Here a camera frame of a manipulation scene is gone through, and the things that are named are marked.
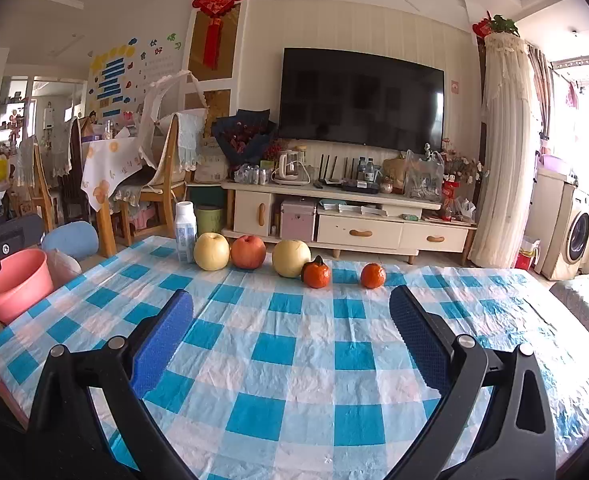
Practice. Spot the black television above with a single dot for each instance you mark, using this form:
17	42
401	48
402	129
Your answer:
358	98

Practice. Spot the dining table orange cloth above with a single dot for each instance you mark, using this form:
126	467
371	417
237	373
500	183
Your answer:
107	163

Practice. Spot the pink plastic bucket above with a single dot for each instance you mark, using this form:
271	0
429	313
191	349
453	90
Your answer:
24	281

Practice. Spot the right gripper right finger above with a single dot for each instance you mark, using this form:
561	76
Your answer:
492	420

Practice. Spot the light wooden chair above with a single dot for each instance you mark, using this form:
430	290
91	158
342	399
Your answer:
39	192

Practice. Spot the white washing machine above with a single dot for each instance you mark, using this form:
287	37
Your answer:
569	244

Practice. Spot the red apple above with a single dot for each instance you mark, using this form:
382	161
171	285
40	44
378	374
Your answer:
248	252

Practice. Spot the green waste bin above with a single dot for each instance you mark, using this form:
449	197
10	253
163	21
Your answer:
210	219

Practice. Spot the white tv cabinet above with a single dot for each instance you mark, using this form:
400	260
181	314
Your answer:
384	224

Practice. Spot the dark wooden chair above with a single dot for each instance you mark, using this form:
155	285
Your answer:
73	199

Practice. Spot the white cushioned seat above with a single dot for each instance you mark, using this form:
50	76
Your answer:
62	268

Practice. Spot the white standing air conditioner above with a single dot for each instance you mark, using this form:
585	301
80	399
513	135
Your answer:
509	110

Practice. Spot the blue cushioned stool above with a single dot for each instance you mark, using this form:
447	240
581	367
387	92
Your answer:
78	240

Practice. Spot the small tangerine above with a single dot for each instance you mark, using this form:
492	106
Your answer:
373	276

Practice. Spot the wooden chair with cover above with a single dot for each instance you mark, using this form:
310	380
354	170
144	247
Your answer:
162	180

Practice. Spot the white electric kettle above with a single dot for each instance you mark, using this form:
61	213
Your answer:
291	168

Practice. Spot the tangerine with leaf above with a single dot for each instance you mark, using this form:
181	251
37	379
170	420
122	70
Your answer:
316	273

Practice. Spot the yellow pear right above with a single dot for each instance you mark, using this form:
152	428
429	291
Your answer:
289	257

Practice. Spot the pink storage box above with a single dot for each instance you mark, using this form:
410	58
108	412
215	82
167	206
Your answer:
298	219

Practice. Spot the white plastic bottle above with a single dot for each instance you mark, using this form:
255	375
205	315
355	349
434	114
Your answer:
185	231

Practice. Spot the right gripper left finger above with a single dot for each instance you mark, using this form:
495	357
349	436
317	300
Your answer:
88	415

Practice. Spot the dark flower bouquet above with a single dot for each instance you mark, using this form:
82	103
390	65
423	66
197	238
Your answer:
244	137

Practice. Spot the yellow pear left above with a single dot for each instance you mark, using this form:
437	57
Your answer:
212	251

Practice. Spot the checkered blue tablecloth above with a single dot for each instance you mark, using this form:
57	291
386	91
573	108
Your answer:
276	380

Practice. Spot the red chinese knot decoration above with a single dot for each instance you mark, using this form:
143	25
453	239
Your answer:
215	10

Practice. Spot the yellow pear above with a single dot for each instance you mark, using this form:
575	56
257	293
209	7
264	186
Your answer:
212	251
289	257

